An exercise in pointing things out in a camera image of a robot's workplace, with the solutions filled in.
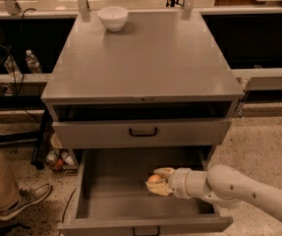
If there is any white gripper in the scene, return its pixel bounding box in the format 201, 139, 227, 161
146, 167, 191, 199

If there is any clutter of bottles on floor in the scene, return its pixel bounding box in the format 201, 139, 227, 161
45, 133, 79, 171

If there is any grey sneaker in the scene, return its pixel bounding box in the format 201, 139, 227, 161
0, 184, 52, 221

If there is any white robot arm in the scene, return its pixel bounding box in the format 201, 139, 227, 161
145, 164, 282, 222

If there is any clear plastic water bottle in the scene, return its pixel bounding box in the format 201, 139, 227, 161
26, 50, 42, 74

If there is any black cable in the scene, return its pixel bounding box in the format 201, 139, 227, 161
0, 7, 43, 125

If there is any orange fruit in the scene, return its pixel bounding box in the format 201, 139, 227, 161
148, 175, 161, 183

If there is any white ceramic bowl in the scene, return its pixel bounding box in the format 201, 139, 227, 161
97, 7, 129, 31

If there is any grey drawer cabinet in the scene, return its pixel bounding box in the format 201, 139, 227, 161
40, 10, 245, 155

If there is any black table frame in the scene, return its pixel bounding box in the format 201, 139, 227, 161
0, 95, 51, 169

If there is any open grey lower drawer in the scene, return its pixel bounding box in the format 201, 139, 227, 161
58, 147, 233, 236

